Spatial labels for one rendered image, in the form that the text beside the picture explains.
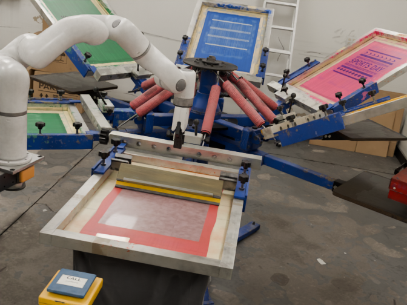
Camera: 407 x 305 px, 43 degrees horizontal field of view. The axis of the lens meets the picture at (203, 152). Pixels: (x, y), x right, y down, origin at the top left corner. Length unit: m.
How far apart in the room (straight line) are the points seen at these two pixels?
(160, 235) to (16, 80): 0.65
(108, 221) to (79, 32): 0.61
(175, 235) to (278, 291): 1.65
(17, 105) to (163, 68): 0.50
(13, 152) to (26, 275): 1.59
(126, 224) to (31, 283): 1.46
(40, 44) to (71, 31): 0.10
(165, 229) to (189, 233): 0.08
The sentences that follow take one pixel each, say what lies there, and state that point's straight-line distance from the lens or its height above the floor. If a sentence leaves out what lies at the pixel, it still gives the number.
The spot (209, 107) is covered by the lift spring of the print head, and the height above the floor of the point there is 1.15.
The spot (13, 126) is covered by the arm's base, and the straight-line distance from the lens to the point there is 1.66.
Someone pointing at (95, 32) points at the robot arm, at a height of 1.55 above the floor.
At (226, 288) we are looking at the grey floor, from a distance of 3.18.
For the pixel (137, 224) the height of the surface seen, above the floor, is 0.96.
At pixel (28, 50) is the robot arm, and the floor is 1.49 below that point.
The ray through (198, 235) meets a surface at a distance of 1.72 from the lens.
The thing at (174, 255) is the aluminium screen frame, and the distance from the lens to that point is 1.53.
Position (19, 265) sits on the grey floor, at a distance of 3.27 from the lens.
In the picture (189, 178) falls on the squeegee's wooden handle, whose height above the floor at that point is 1.03.
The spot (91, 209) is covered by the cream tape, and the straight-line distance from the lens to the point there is 1.82.
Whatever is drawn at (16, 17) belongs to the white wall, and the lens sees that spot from 6.78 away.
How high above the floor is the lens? 1.79
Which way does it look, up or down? 20 degrees down
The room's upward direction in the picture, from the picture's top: 8 degrees clockwise
